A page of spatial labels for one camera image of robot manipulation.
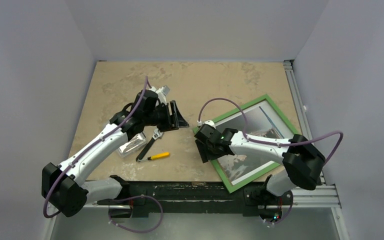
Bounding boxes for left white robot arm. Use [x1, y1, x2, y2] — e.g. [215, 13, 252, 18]
[41, 85, 189, 218]

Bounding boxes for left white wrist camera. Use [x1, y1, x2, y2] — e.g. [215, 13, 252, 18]
[150, 85, 170, 105]

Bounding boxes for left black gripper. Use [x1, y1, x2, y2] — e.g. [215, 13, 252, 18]
[143, 101, 188, 132]

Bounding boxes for yellow handled screwdriver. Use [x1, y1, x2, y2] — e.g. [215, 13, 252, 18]
[137, 152, 170, 163]

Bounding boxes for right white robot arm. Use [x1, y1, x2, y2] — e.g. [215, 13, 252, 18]
[194, 124, 326, 204]

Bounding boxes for black adjustable wrench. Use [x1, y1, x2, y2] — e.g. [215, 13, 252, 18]
[136, 128, 163, 162]

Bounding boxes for clear plastic organizer box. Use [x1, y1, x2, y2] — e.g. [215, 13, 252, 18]
[118, 132, 147, 158]

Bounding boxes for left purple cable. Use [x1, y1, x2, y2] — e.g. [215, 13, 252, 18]
[42, 76, 164, 233]

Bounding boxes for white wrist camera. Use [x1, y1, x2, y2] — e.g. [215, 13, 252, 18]
[150, 85, 170, 105]
[197, 120, 216, 129]

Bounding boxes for landscape photo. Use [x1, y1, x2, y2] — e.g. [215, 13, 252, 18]
[211, 100, 297, 193]

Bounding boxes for front aluminium rail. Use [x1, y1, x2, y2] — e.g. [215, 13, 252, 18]
[67, 182, 341, 211]

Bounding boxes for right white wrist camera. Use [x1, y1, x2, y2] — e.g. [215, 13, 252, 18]
[197, 120, 216, 129]

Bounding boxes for green picture frame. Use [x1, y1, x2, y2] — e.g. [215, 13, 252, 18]
[193, 95, 298, 196]

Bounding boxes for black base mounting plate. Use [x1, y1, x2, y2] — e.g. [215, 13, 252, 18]
[97, 181, 294, 221]

